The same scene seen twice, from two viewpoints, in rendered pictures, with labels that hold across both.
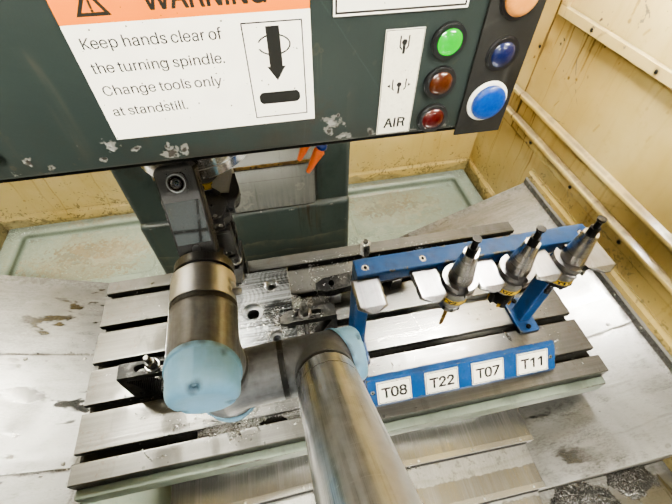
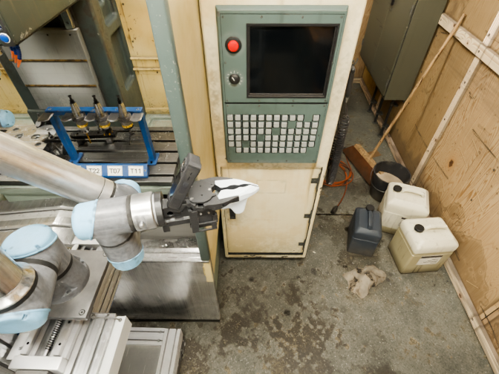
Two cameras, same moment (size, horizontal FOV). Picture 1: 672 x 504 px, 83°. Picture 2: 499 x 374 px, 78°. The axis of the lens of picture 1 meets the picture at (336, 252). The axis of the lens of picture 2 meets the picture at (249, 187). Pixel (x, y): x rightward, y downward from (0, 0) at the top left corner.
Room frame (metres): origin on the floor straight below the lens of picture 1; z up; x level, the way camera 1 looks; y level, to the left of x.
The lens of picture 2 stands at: (-0.68, -1.29, 2.04)
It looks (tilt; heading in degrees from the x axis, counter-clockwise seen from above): 46 degrees down; 12
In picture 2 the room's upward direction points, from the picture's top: straight up
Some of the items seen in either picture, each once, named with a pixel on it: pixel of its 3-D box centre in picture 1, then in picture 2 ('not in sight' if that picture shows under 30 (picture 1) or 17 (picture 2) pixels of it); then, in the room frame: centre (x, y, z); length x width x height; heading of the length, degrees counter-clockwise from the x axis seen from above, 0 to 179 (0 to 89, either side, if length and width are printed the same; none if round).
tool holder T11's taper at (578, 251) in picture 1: (581, 245); (122, 109); (0.44, -0.44, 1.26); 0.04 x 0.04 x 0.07
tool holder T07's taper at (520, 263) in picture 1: (525, 255); (99, 109); (0.42, -0.33, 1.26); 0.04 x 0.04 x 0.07
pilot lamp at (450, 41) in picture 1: (449, 41); not in sight; (0.31, -0.08, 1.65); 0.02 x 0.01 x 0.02; 102
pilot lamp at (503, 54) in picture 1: (502, 54); not in sight; (0.32, -0.13, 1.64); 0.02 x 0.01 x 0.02; 102
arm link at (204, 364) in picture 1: (204, 352); not in sight; (0.18, 0.14, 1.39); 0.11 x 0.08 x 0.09; 12
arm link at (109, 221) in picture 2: not in sight; (107, 218); (-0.36, -0.93, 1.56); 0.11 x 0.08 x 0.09; 115
